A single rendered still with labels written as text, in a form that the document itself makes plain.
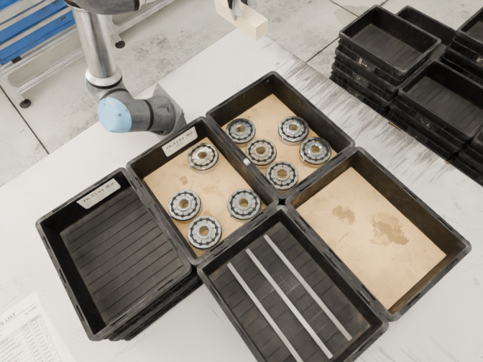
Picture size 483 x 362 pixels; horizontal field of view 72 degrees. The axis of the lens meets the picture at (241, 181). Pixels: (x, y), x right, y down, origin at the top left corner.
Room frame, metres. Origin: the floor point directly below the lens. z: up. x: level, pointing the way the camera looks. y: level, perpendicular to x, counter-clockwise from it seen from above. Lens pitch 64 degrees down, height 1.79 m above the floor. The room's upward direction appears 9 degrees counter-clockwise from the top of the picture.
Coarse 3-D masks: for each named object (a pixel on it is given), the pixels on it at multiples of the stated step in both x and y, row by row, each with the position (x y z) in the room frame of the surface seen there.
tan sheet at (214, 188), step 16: (176, 160) 0.60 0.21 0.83; (224, 160) 0.57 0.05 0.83; (160, 176) 0.55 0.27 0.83; (176, 176) 0.54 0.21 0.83; (192, 176) 0.53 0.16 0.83; (208, 176) 0.52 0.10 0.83; (224, 176) 0.51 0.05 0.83; (240, 176) 0.50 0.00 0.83; (160, 192) 0.48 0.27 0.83; (208, 192) 0.46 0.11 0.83; (224, 192) 0.45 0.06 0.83; (208, 208) 0.40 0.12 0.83; (224, 208) 0.39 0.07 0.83; (176, 224) 0.37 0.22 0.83; (224, 224) 0.34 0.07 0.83; (240, 224) 0.33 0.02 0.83
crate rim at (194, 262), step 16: (160, 144) 0.60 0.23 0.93; (224, 144) 0.56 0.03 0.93; (240, 160) 0.51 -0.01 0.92; (256, 176) 0.44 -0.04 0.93; (144, 192) 0.44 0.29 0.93; (272, 192) 0.38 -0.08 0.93; (272, 208) 0.33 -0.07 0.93; (176, 240) 0.28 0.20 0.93; (224, 240) 0.26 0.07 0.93; (192, 256) 0.23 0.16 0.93; (208, 256) 0.22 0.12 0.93
